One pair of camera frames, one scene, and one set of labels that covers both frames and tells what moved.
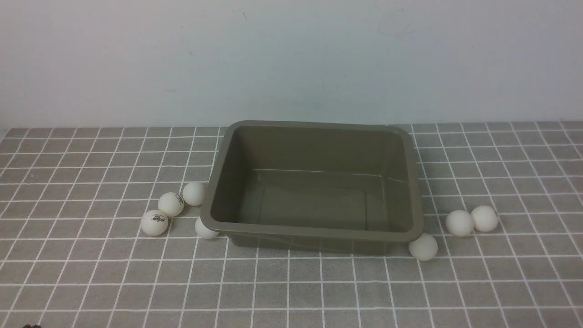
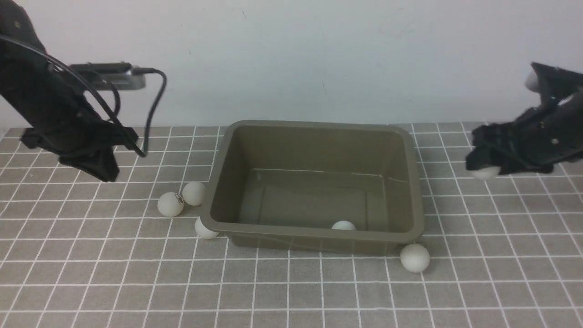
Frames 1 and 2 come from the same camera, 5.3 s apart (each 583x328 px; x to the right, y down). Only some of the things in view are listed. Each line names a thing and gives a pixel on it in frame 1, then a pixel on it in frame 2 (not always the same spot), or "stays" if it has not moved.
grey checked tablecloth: x=74 y=253 stays
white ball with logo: x=154 y=222 to x=344 y=225
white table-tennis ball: x=171 y=203 stays
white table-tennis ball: x=193 y=193 stays
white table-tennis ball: x=203 y=232 stays
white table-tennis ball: x=459 y=223 to x=486 y=173
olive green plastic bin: x=314 y=187 stays
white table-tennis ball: x=424 y=248 to x=415 y=258
